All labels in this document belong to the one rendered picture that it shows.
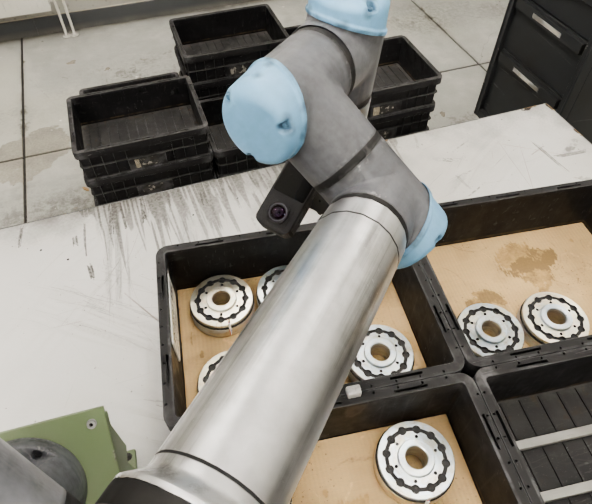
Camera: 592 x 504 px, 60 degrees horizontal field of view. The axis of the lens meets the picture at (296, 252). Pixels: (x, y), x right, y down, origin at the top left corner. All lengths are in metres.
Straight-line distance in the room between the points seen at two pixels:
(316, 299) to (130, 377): 0.70
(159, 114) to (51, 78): 1.40
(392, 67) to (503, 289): 1.31
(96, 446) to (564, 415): 0.66
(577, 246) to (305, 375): 0.83
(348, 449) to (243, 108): 0.51
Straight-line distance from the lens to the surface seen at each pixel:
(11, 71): 3.37
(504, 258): 1.00
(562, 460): 0.85
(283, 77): 0.43
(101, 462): 0.80
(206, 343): 0.84
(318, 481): 0.75
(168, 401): 0.70
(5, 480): 0.23
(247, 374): 0.30
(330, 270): 0.35
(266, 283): 0.86
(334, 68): 0.46
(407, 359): 0.80
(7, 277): 1.22
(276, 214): 0.57
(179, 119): 1.85
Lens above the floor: 1.56
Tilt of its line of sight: 51 degrees down
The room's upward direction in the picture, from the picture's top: straight up
